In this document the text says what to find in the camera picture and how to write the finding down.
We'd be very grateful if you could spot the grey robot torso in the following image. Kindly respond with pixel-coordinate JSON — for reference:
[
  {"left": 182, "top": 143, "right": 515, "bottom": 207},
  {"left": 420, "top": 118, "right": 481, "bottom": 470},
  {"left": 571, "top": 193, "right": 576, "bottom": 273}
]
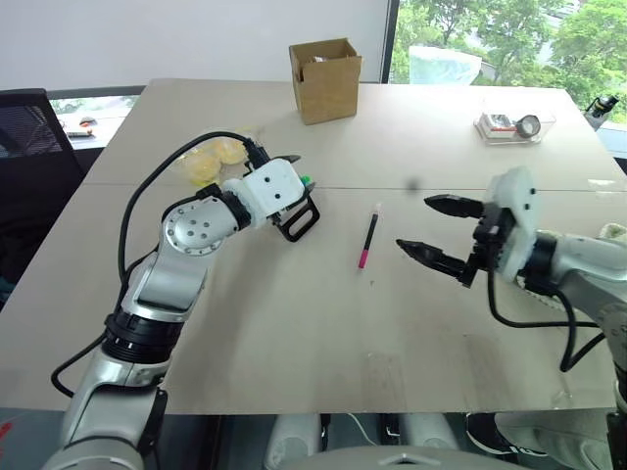
[{"left": 271, "top": 444, "right": 520, "bottom": 470}]

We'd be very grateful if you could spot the black and yellow device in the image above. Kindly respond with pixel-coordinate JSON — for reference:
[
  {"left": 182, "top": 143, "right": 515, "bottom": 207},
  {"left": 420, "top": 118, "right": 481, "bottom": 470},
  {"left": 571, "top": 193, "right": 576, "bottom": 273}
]
[{"left": 586, "top": 93, "right": 621, "bottom": 119}]

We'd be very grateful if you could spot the white rounded leg cover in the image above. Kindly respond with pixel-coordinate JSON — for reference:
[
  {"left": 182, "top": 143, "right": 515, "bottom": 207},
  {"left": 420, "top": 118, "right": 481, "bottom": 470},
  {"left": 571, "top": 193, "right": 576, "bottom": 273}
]
[
  {"left": 265, "top": 413, "right": 323, "bottom": 467},
  {"left": 400, "top": 413, "right": 460, "bottom": 452}
]

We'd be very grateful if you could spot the clear bag of yellow snacks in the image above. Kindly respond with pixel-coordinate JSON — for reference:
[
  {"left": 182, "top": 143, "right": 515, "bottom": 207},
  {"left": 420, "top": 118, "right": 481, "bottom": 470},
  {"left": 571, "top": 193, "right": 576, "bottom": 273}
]
[{"left": 175, "top": 127, "right": 268, "bottom": 188}]

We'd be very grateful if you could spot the black office chair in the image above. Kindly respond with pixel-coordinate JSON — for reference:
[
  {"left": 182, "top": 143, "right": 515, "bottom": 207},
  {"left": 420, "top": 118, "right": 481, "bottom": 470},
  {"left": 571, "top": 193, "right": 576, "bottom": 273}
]
[{"left": 0, "top": 87, "right": 102, "bottom": 314}]

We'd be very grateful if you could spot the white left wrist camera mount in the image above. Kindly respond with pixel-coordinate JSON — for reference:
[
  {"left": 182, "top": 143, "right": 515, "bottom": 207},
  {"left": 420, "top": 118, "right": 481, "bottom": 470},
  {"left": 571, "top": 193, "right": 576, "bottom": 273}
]
[{"left": 222, "top": 158, "right": 306, "bottom": 230}]

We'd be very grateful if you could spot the black window frame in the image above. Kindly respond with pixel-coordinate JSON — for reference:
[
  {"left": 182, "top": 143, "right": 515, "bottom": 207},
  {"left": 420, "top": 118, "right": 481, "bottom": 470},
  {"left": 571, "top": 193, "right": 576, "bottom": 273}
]
[{"left": 378, "top": 0, "right": 402, "bottom": 84}]

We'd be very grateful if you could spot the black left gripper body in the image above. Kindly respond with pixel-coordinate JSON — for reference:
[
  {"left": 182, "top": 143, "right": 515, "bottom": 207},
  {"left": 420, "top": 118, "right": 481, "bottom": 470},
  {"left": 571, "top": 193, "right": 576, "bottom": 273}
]
[{"left": 266, "top": 205, "right": 296, "bottom": 229}]

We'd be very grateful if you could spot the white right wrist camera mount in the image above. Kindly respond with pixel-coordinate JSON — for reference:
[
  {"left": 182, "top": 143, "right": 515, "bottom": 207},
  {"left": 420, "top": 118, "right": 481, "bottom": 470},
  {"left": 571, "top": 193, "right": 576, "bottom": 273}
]
[{"left": 483, "top": 164, "right": 544, "bottom": 295}]

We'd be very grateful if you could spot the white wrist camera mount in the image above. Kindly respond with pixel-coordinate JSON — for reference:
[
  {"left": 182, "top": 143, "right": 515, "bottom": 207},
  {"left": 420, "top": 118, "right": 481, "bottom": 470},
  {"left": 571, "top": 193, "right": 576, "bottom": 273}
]
[
  {"left": 222, "top": 158, "right": 306, "bottom": 230},
  {"left": 483, "top": 164, "right": 544, "bottom": 295}
]

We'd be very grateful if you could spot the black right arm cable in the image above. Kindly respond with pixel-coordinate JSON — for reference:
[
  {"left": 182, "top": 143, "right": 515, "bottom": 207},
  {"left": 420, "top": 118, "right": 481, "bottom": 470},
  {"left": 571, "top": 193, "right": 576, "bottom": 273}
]
[{"left": 486, "top": 266, "right": 608, "bottom": 374}]

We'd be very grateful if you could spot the dark tape roll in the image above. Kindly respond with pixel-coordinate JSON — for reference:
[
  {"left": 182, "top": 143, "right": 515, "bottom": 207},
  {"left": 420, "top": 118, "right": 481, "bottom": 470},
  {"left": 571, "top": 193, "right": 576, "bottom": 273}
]
[{"left": 515, "top": 114, "right": 542, "bottom": 139}]

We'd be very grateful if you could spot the small white box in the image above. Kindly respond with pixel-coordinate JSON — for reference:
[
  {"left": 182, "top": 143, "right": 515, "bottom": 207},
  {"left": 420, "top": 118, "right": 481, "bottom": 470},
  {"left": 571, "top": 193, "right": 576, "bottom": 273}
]
[{"left": 479, "top": 112, "right": 516, "bottom": 139}]

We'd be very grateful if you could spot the clear plastic box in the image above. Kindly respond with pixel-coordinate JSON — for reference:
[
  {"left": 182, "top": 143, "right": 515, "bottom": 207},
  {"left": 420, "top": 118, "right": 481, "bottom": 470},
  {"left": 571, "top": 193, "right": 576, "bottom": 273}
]
[{"left": 472, "top": 100, "right": 557, "bottom": 147}]

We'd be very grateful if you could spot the brown cardboard box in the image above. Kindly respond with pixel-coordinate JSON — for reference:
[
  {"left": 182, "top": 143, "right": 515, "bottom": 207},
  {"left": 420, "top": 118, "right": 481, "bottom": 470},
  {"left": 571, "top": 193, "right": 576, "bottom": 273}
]
[{"left": 288, "top": 37, "right": 364, "bottom": 126}]

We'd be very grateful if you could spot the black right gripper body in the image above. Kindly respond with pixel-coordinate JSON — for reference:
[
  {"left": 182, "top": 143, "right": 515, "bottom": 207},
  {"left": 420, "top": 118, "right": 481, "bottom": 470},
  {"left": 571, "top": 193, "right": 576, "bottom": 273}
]
[{"left": 459, "top": 202, "right": 516, "bottom": 289}]

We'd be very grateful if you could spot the translucent white plastic bag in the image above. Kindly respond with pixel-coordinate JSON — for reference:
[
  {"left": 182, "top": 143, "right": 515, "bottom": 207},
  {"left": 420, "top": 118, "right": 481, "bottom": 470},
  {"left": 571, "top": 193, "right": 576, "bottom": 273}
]
[{"left": 407, "top": 44, "right": 484, "bottom": 87}]

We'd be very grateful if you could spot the pink and black pen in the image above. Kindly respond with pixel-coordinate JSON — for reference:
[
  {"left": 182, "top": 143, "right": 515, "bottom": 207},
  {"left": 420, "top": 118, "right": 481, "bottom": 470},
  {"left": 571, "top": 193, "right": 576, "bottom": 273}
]
[{"left": 357, "top": 201, "right": 382, "bottom": 270}]

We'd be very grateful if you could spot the black sneaker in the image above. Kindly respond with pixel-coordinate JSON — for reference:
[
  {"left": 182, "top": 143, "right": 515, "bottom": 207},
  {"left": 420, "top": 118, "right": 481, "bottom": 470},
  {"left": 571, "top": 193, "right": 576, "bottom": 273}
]
[{"left": 463, "top": 412, "right": 548, "bottom": 457}]

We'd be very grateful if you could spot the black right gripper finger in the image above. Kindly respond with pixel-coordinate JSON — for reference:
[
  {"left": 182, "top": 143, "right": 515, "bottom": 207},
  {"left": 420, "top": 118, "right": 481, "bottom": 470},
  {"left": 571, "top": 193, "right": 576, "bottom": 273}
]
[
  {"left": 422, "top": 193, "right": 487, "bottom": 220},
  {"left": 395, "top": 238, "right": 471, "bottom": 284}
]

